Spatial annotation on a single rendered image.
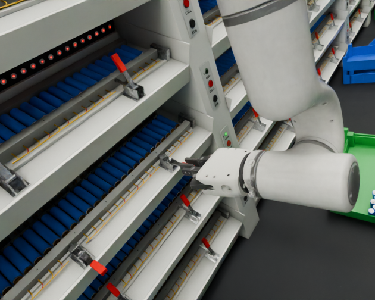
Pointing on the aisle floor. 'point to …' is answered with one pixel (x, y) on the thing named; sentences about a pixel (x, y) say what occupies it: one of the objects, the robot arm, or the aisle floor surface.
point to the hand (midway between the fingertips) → (191, 166)
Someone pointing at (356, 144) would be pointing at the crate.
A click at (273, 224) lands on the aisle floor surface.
